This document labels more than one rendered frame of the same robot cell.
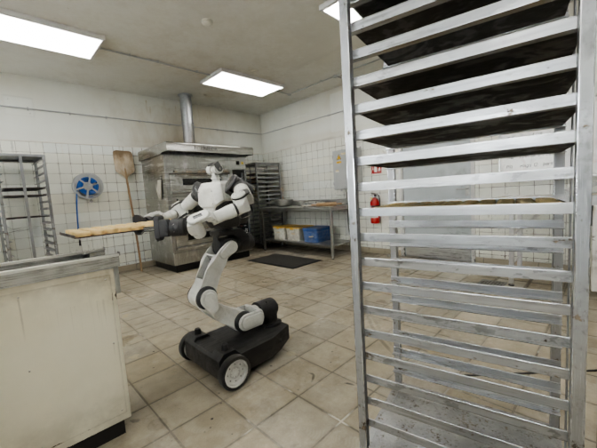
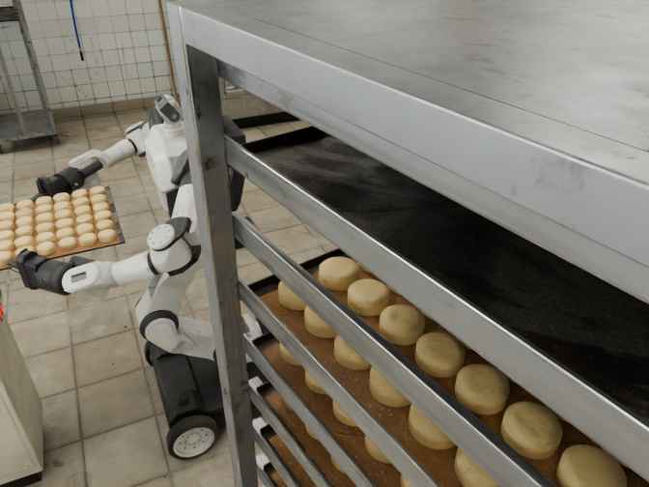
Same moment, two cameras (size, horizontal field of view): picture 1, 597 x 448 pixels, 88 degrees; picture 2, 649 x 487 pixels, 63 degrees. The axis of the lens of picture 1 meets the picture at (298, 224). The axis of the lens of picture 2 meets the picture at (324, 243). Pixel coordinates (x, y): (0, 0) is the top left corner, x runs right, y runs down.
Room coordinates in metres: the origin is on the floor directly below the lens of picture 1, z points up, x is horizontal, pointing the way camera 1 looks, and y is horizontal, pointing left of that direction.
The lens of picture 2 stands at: (0.67, -0.48, 1.90)
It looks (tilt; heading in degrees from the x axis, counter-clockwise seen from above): 34 degrees down; 19
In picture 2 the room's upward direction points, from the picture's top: 1 degrees clockwise
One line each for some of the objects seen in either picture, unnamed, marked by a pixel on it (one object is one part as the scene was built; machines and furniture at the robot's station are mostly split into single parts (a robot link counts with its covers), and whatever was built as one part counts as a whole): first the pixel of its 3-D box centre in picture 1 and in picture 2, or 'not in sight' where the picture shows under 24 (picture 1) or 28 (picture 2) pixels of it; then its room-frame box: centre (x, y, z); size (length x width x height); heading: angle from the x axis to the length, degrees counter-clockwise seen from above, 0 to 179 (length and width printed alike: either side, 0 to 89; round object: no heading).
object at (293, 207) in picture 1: (305, 226); not in sight; (5.98, -0.13, 0.49); 1.90 x 0.72 x 0.98; 45
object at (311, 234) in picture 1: (317, 233); not in sight; (5.77, -0.34, 0.36); 0.47 x 0.38 x 0.26; 136
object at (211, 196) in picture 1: (226, 201); (197, 167); (2.09, 0.47, 1.11); 0.34 x 0.30 x 0.36; 45
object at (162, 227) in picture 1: (168, 228); (44, 272); (1.54, 0.64, 1.00); 0.12 x 0.10 x 0.13; 90
